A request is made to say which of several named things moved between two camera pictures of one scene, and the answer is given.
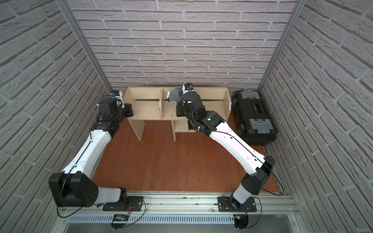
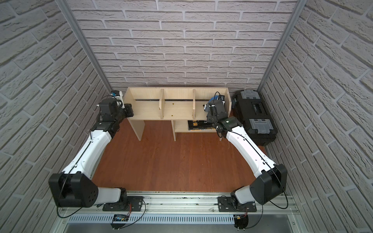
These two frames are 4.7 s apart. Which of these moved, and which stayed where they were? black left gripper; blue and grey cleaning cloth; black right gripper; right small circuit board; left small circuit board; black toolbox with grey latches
Moved: blue and grey cleaning cloth; black right gripper
Stayed: black left gripper; right small circuit board; left small circuit board; black toolbox with grey latches
